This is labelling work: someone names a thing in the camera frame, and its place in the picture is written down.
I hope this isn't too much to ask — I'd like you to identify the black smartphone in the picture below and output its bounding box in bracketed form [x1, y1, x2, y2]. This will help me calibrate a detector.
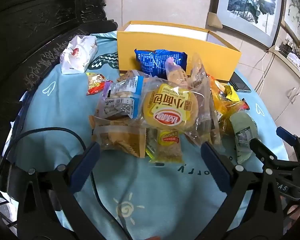
[229, 72, 252, 92]

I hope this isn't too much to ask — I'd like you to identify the small red snack packet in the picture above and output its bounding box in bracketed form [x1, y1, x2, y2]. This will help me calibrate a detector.
[86, 72, 113, 96]

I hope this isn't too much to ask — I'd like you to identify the large framed lotus painting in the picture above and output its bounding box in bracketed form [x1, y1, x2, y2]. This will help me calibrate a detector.
[210, 0, 287, 49]

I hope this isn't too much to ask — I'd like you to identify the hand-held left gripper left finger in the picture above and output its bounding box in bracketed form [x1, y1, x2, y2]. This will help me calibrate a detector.
[17, 142, 102, 240]

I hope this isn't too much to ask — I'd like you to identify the person's right hand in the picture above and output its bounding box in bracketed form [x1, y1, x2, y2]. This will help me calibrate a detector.
[281, 200, 300, 227]

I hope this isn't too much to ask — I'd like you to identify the blue snack packet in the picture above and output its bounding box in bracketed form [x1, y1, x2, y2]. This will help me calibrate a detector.
[134, 49, 188, 78]

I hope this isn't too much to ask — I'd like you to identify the light blue printed tablecloth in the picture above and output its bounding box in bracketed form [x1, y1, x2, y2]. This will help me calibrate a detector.
[5, 31, 290, 240]

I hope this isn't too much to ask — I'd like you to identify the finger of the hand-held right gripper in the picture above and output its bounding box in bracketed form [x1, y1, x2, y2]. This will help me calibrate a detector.
[249, 138, 278, 171]
[276, 127, 300, 160]

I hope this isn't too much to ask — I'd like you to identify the blue and white biscuit packet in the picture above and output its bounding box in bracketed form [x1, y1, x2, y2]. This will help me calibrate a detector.
[96, 75, 144, 119]

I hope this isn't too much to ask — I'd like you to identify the brown cake packet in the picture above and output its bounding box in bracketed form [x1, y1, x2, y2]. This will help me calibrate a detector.
[89, 116, 148, 158]

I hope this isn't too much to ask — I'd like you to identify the red snack bar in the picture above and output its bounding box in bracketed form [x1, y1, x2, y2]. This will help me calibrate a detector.
[230, 100, 250, 112]

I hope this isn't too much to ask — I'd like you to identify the yellow cardboard box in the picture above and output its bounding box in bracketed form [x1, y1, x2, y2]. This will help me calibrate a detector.
[117, 21, 241, 85]

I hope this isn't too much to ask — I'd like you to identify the small clear packet yellow label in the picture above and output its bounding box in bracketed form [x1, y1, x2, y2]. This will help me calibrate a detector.
[146, 129, 185, 165]

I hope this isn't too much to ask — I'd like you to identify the beige cabinet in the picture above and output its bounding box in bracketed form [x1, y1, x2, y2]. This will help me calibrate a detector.
[255, 47, 300, 140]

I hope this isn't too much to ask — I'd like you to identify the dark carved wooden furniture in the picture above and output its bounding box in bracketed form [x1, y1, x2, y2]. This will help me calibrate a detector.
[0, 0, 119, 155]

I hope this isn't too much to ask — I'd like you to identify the round bun packet yellow label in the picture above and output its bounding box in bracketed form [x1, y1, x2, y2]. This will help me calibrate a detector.
[140, 79, 203, 133]

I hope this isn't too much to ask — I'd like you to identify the clear bread packet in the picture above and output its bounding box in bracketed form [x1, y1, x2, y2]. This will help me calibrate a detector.
[165, 57, 190, 85]

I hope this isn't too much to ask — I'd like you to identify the white cable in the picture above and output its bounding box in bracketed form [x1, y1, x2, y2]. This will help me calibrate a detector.
[255, 45, 280, 93]

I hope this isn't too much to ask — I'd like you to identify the white tissue pack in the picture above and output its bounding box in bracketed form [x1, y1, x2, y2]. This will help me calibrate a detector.
[60, 35, 98, 75]

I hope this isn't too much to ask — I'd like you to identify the tall clear brown packet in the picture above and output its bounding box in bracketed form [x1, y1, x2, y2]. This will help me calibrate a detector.
[190, 54, 222, 145]

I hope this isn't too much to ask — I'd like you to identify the cardboard corner protector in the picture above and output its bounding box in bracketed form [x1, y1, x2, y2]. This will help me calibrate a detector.
[206, 12, 223, 30]

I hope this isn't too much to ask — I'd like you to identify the framed branch painting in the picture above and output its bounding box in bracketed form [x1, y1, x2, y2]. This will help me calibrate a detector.
[281, 0, 300, 45]

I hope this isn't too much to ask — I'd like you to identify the orange snack packet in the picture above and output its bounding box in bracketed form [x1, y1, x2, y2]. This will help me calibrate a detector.
[209, 76, 230, 130]

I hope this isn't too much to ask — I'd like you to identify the pale green snack packet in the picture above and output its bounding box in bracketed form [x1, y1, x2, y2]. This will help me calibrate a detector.
[229, 111, 259, 164]

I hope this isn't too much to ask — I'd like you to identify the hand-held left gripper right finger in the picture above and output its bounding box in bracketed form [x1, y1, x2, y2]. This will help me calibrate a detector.
[200, 141, 283, 240]

